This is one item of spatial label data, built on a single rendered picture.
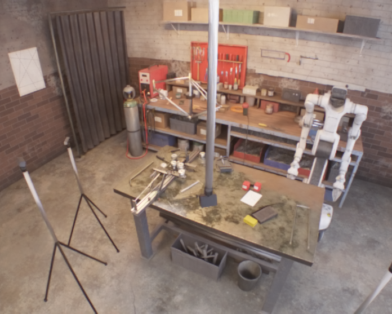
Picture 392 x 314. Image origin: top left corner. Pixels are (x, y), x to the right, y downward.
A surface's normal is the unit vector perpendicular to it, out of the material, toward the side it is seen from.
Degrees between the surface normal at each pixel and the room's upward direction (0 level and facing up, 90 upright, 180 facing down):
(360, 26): 90
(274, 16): 90
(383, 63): 90
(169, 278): 0
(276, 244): 0
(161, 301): 0
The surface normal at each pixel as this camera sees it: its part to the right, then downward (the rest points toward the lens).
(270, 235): 0.00, -0.85
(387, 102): -0.47, 0.47
